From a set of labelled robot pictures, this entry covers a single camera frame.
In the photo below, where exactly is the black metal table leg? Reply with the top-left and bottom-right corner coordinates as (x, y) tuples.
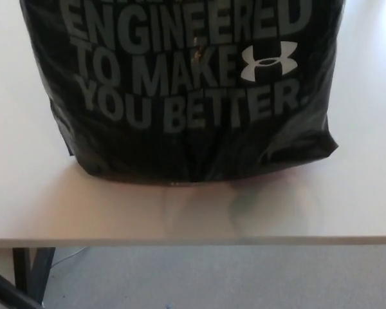
(12, 247), (57, 294)

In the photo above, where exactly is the thin white floor cable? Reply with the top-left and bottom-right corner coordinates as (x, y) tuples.
(51, 248), (82, 268)

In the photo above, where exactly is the black diagonal tube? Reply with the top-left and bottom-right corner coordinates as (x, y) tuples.
(0, 263), (50, 309)

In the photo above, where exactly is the black printed plastic shopping bag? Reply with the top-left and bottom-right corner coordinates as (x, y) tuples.
(19, 0), (340, 189)

